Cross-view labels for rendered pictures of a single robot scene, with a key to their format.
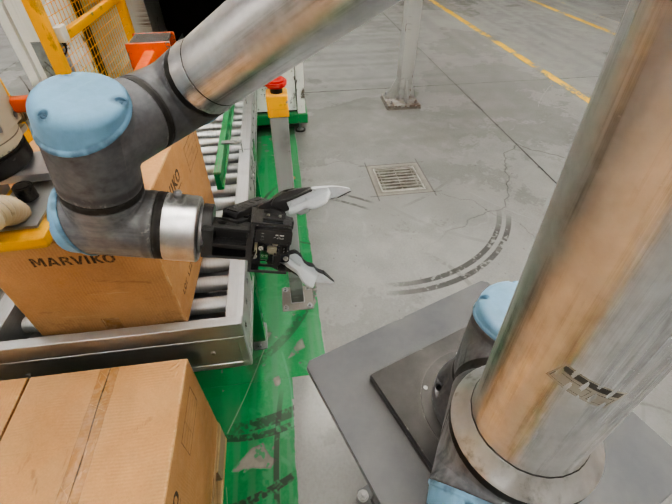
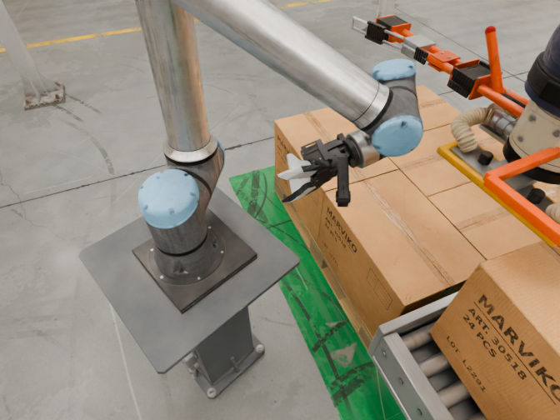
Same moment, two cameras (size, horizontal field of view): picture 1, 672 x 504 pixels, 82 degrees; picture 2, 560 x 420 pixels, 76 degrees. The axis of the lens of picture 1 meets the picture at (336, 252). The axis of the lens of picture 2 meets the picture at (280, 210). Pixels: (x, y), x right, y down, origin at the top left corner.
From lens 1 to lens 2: 1.06 m
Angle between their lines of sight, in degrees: 88
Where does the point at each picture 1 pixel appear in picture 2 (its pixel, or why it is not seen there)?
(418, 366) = (226, 265)
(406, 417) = (232, 236)
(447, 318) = (202, 317)
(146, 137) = not seen: hidden behind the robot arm
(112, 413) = (419, 261)
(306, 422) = (317, 394)
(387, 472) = (241, 219)
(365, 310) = not seen: outside the picture
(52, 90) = (402, 62)
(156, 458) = (373, 247)
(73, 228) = not seen: hidden behind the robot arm
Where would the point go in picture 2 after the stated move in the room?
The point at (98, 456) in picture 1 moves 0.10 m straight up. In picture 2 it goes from (404, 242) to (411, 225)
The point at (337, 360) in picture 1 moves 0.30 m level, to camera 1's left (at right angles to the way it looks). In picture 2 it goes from (281, 265) to (372, 245)
